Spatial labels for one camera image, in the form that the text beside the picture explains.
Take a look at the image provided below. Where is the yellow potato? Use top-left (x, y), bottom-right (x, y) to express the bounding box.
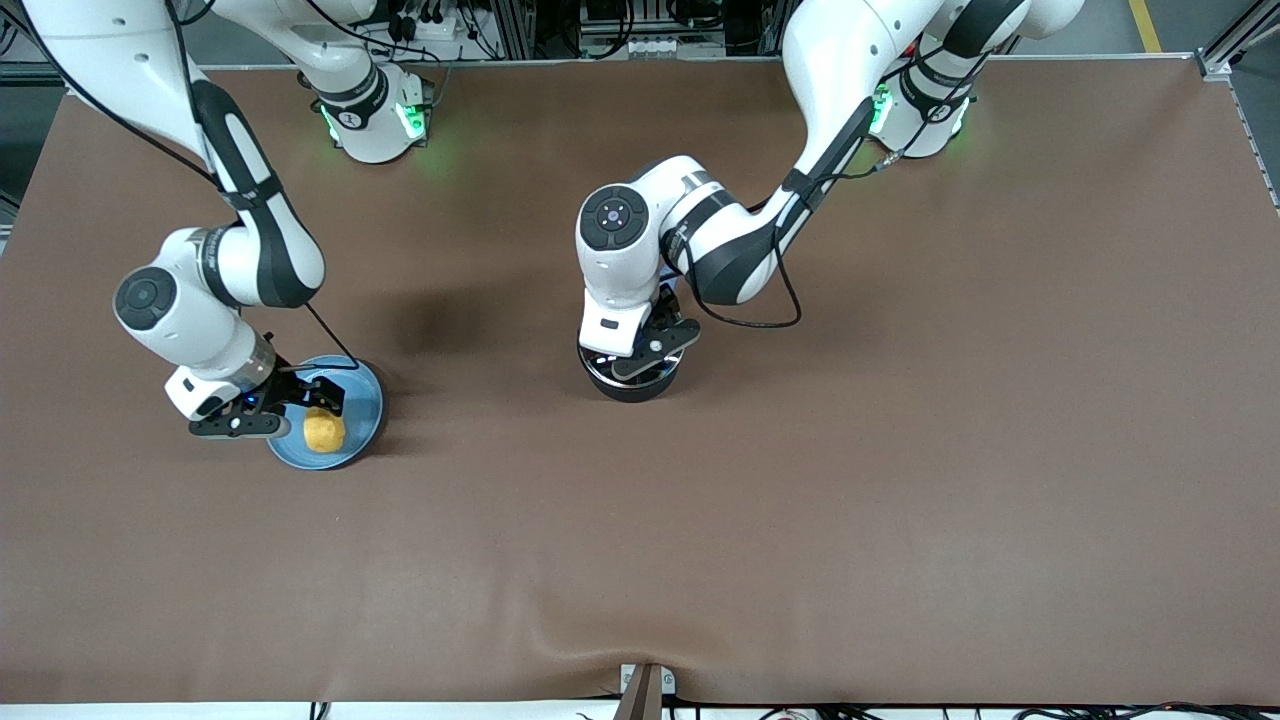
top-left (303, 406), bottom-right (347, 454)

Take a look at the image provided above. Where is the glass lid with blue knob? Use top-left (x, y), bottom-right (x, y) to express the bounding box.
top-left (580, 342), bottom-right (683, 389)

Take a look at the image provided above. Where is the blue round plate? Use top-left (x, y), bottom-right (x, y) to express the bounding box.
top-left (265, 355), bottom-right (385, 471)

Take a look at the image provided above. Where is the brown table mat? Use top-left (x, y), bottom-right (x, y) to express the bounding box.
top-left (0, 55), bottom-right (1280, 706)

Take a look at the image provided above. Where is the white power strip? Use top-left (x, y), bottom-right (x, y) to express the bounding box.
top-left (392, 3), bottom-right (473, 43)

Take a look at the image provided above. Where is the black saucepan with blue handle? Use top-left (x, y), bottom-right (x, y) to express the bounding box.
top-left (577, 338), bottom-right (685, 404)

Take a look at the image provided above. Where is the metal clamp bracket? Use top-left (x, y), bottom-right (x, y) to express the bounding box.
top-left (612, 662), bottom-right (678, 720)

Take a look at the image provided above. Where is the aluminium frame profile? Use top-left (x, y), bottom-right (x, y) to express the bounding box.
top-left (1195, 0), bottom-right (1280, 83)

